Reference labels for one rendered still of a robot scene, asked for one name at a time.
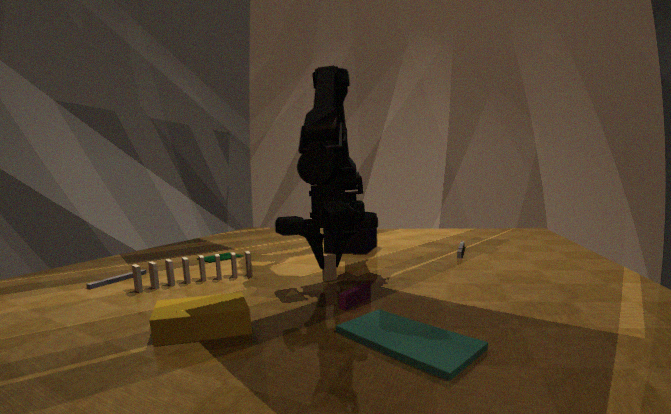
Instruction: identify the teal flat rectangular block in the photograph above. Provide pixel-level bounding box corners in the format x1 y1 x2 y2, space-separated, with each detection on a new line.
336 309 488 381

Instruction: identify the green rectangular block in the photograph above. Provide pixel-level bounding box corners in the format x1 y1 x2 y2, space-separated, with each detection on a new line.
204 252 242 263

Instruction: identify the yellow rectangular block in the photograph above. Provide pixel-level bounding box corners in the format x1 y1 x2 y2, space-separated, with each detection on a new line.
149 292 252 346

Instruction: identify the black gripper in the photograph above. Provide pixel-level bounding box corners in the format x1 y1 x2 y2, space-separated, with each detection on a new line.
276 184 378 269

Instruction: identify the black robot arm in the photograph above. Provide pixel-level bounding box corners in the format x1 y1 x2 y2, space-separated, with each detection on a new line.
297 66 365 232

